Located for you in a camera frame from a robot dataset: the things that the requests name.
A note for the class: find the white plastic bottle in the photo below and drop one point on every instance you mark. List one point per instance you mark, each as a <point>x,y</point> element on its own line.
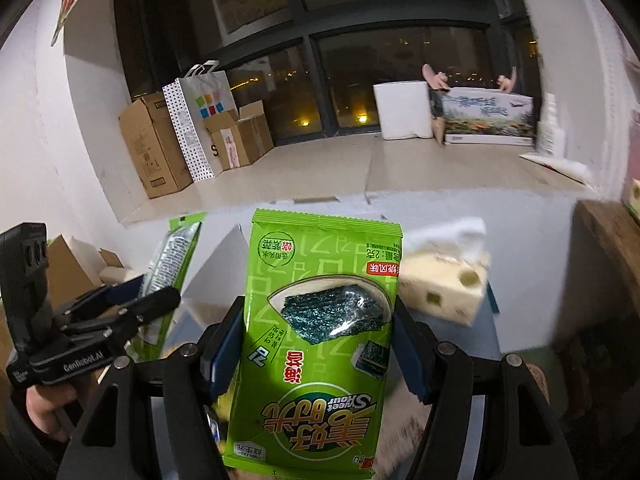
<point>551,138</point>

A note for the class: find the wooden side shelf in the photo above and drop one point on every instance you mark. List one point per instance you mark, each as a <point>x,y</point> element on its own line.
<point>617,233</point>

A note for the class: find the printed landscape carton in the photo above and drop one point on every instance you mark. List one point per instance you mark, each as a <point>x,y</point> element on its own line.
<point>487,116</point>

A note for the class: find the yellow tissue pack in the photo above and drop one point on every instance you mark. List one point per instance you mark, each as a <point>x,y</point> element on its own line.
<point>444,270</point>

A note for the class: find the small open cardboard box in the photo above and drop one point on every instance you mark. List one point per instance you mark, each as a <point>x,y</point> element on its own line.
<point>240,138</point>

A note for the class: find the green striped snack bag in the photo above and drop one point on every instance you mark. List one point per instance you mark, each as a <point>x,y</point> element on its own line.
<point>168,267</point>

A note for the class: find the green seaweed snack bag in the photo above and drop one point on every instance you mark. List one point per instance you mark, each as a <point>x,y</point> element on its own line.
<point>318,311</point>

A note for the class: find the white foam box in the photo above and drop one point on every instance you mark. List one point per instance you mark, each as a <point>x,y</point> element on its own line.
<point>404,110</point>

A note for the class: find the brown cardboard sheet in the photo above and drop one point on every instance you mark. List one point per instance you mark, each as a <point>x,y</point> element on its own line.
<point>70,269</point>

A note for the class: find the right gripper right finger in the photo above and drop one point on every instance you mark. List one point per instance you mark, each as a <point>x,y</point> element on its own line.
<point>414,344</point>

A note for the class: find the person's left hand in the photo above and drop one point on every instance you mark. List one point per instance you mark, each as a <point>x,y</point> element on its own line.
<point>45,405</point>

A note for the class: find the yellow tissue box on shelf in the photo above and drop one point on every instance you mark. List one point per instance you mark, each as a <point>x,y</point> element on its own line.
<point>631,196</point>

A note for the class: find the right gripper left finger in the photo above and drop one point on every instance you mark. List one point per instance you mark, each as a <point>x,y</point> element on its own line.
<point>221,346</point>

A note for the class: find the white dotted paper bag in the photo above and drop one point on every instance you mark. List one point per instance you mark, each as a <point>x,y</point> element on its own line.
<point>201,93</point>

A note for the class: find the tall brown cardboard box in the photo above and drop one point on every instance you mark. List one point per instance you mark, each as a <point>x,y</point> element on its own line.
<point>153,146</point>

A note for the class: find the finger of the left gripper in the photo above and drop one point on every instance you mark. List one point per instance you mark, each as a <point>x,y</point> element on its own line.
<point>98,301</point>
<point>135,313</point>

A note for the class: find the white open storage box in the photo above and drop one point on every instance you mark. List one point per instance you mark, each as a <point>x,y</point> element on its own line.
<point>216,276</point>

